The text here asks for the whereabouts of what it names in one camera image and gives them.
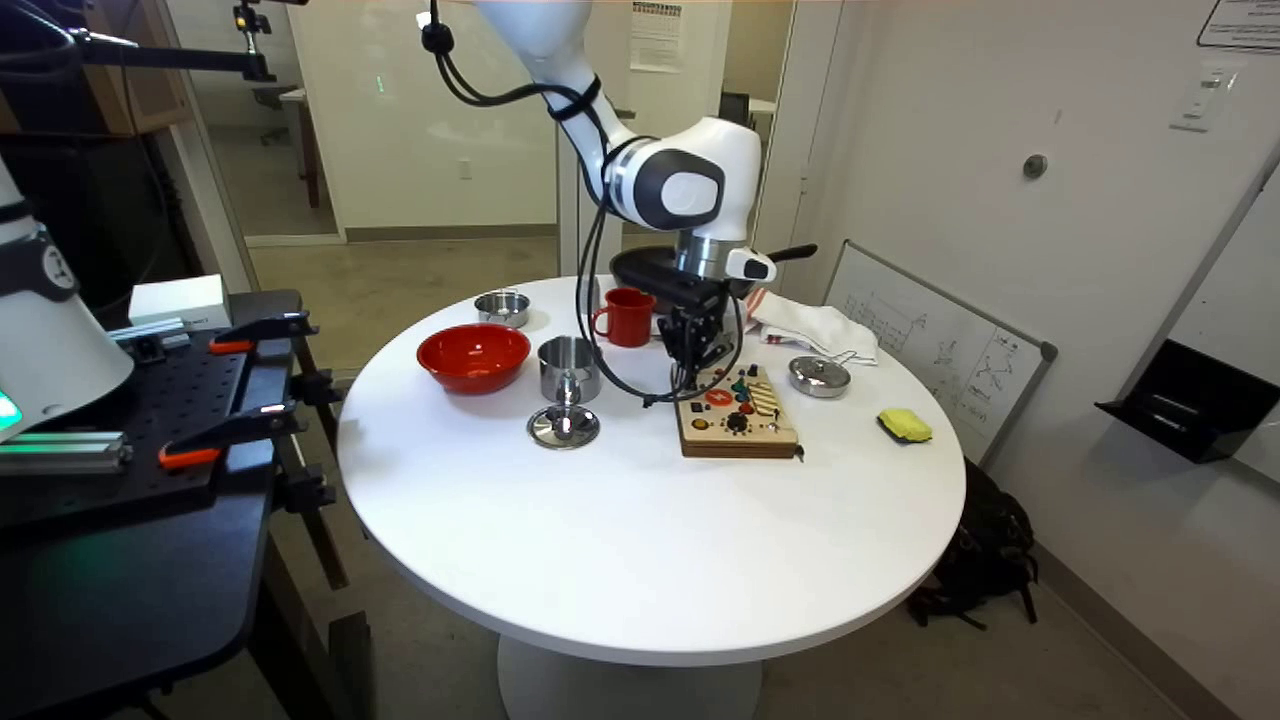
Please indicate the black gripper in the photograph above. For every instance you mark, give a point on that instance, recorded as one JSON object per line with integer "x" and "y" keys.
{"x": 689, "y": 311}

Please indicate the wooden button board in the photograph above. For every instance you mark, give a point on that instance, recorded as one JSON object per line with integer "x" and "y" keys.
{"x": 737, "y": 416}

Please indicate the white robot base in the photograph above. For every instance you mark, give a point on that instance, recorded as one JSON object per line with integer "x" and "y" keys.
{"x": 54, "y": 355}

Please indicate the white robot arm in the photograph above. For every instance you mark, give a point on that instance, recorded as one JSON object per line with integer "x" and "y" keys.
{"x": 694, "y": 181}

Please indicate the steel pot near board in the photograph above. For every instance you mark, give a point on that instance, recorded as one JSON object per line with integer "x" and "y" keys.
{"x": 568, "y": 373}

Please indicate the red enamel mug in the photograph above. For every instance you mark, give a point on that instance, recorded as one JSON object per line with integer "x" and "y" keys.
{"x": 626, "y": 318}

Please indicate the white cloth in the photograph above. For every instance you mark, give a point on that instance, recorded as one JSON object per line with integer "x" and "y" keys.
{"x": 816, "y": 325}

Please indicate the small steel dish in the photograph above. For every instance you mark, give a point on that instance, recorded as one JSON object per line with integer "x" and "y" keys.
{"x": 816, "y": 379}

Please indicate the black frying pan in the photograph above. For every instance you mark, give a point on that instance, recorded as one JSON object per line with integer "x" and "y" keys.
{"x": 785, "y": 255}

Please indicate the yellow sponge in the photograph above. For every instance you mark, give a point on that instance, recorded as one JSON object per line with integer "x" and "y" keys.
{"x": 905, "y": 424}

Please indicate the red bowl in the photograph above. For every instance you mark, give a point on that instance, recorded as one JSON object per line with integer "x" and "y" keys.
{"x": 474, "y": 357}

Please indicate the leaning whiteboard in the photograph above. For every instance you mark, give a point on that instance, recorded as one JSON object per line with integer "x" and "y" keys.
{"x": 978, "y": 367}

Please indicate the black backpack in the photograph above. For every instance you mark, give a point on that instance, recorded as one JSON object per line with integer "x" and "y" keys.
{"x": 985, "y": 556}

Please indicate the black clamp upper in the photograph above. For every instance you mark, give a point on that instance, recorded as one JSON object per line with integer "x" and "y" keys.
{"x": 247, "y": 336}

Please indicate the black clamp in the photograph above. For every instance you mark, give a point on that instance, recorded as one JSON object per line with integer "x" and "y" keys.
{"x": 247, "y": 336}
{"x": 239, "y": 443}

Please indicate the black clamp lower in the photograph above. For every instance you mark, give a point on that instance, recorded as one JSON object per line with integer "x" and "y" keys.
{"x": 239, "y": 443}

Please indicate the black mounting table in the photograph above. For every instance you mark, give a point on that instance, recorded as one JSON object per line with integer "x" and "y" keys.
{"x": 130, "y": 583}

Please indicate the small steel handled pot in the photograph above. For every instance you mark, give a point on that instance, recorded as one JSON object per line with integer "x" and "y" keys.
{"x": 507, "y": 311}

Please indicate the wall light switch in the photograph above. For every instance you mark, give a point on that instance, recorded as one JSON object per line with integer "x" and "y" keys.
{"x": 1197, "y": 108}

